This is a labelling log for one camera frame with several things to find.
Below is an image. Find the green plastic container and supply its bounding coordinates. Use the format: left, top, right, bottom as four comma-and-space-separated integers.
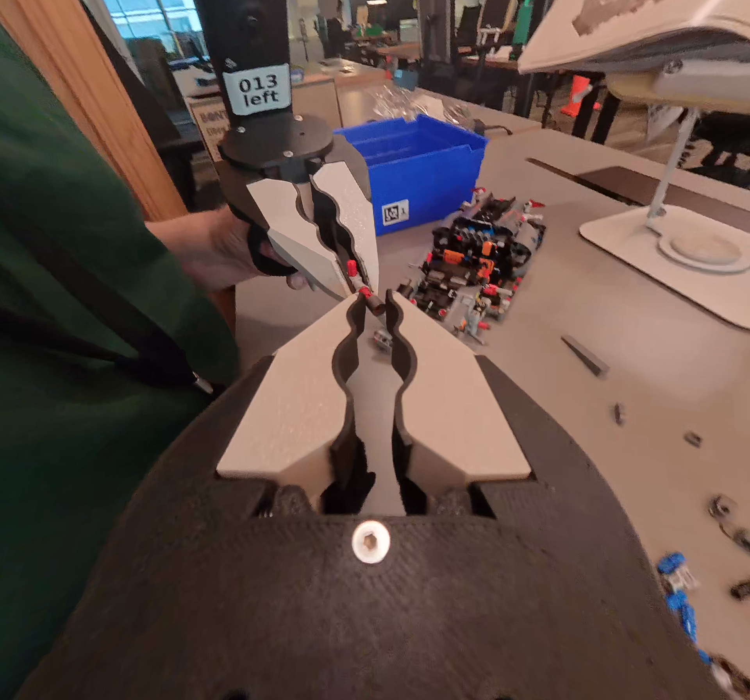
512, 0, 537, 62

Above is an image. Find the orange traffic cone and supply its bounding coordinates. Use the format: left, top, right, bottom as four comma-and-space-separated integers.
559, 74, 601, 117

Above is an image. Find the white book stand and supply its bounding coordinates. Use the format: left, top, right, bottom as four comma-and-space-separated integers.
579, 58, 750, 330

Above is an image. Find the black pole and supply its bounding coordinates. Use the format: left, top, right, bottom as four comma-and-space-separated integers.
530, 0, 564, 123

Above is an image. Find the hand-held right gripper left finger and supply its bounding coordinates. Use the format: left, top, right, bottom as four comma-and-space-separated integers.
217, 293, 367, 513

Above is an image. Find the blue lego piece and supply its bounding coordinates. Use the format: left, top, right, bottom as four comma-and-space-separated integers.
665, 591, 701, 645
656, 552, 698, 592

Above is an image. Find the blue bin with white tag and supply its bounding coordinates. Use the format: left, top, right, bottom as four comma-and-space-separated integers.
334, 114, 489, 238

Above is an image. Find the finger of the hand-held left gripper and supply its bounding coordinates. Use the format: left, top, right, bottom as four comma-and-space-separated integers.
245, 178, 359, 303
309, 161, 382, 296

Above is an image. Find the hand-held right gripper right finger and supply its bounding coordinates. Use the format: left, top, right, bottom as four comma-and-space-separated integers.
386, 291, 532, 512

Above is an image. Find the black mesh office chair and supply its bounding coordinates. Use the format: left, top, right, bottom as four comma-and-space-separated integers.
413, 0, 458, 91

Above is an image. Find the brown cardboard box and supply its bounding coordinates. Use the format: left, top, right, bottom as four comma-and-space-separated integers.
186, 75, 342, 163

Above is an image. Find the black leaning board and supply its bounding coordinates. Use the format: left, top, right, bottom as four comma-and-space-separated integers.
79, 0, 184, 147

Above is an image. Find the person's left hand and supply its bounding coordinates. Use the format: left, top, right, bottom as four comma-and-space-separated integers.
145, 208, 310, 293

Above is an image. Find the black strap with clip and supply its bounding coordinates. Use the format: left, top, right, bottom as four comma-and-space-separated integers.
0, 307, 214, 396

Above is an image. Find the pile of clear plastic bags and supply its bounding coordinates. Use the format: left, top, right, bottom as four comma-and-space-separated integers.
375, 81, 475, 126

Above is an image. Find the lego car model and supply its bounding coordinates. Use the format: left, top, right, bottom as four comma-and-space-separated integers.
397, 187, 547, 344

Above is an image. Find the red and grey lego piece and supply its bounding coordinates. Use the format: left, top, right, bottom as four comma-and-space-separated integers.
345, 259, 388, 315

